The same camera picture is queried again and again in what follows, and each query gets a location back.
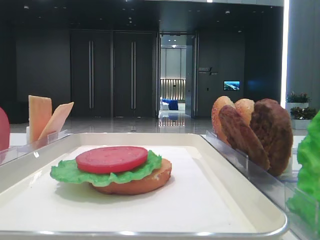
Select clear acrylic rack left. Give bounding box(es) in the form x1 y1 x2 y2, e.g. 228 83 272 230
0 130 71 166

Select sesame bun half outer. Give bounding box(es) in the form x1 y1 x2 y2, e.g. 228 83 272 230
211 95 236 139

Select white metal tray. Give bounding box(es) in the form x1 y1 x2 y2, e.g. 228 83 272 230
0 133 289 240

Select green lettuce leaf on tray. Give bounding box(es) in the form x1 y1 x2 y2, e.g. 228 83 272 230
50 150 163 187

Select wall mounted screen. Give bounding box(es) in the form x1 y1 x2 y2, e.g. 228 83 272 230
223 81 240 91

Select sesame bun half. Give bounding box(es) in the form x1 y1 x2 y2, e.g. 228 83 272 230
211 95 236 139
234 98 255 126

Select green lettuce leaf in rack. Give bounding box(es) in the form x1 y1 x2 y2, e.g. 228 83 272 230
287 114 320 232

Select sesame bun half inner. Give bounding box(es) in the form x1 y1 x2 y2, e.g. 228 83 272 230
234 98 255 126

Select orange cheese slice leaning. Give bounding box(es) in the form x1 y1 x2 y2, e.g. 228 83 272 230
38 102 74 140

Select brown meat patty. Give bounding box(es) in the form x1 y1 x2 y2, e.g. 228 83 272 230
250 98 293 177
218 105 270 170

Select red tomato slice on tray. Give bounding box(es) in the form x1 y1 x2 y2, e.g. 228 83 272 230
75 146 148 174

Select clear acrylic rack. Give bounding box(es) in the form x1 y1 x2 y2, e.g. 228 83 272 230
203 130 320 240
0 130 71 166

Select blue sofa in hallway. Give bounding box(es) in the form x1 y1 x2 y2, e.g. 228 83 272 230
162 98 179 111

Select brown meat patty rear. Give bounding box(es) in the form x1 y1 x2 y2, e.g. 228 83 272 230
250 98 293 177

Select dark double door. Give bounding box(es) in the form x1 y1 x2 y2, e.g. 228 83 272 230
70 30 156 118

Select clear acrylic rack right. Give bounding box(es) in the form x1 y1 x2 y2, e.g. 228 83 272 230
203 130 320 240

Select brown meat patty front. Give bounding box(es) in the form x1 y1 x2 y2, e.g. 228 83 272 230
218 105 270 170

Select red tomato slice in rack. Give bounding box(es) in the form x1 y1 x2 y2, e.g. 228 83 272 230
0 108 10 151

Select potted plants in planter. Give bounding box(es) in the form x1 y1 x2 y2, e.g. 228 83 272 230
285 92 317 130

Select bottom bun half on tray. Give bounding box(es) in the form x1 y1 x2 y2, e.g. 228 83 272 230
91 158 172 195

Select orange cheese slice upright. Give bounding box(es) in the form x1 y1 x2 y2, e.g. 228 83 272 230
28 95 52 143

